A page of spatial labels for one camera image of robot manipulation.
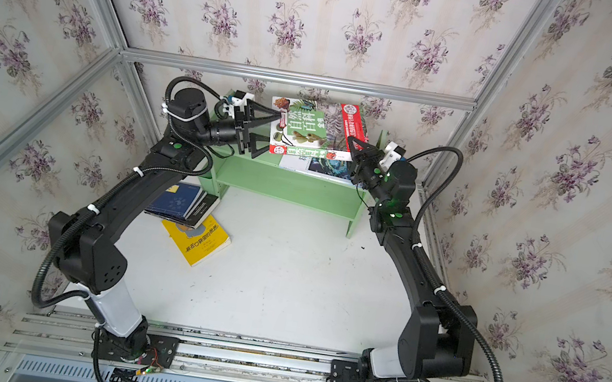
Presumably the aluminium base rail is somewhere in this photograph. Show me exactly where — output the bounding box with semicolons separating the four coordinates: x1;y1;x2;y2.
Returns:
1;296;500;382

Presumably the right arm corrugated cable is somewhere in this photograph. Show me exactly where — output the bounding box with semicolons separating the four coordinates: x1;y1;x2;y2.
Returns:
368;139;543;382

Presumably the green red nature book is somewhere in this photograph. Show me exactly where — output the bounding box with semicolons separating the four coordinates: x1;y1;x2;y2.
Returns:
268;96;369;162

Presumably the yellow book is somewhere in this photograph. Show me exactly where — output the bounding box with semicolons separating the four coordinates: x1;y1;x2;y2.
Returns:
162;215;231;267

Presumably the green wooden bookshelf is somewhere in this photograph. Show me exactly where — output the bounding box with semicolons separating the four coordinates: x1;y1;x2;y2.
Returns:
201;123;367;236

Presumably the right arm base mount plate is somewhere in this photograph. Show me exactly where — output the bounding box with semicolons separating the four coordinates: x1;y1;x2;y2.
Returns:
326;359;361;382

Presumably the dark blue book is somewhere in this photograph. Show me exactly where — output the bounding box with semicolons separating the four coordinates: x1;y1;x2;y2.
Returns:
145;183;206;219

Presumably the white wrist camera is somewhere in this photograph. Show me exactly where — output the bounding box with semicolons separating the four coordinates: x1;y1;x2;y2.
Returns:
215;90;255;119
379;141;406;170

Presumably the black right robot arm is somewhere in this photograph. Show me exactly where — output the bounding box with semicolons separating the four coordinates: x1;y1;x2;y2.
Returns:
347;137;477;382

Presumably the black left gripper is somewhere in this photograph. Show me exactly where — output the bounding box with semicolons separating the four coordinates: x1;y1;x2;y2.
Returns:
187;90;283;160

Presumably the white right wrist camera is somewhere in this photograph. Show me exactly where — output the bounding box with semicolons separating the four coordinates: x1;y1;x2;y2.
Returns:
379;141;406;170

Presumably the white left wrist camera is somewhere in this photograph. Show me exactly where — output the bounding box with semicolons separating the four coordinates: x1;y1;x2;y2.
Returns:
215;90;255;119

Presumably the black book under blue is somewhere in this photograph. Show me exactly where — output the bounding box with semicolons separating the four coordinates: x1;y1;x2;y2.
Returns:
180;193;220;229

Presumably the aluminium frame top bar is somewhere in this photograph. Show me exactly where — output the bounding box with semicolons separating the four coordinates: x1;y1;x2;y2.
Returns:
119;47;477;112

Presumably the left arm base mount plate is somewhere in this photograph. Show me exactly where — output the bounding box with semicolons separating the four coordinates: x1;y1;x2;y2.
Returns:
136;333;181;369

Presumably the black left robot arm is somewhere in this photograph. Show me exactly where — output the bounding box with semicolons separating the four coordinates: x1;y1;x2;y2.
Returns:
30;76;281;363

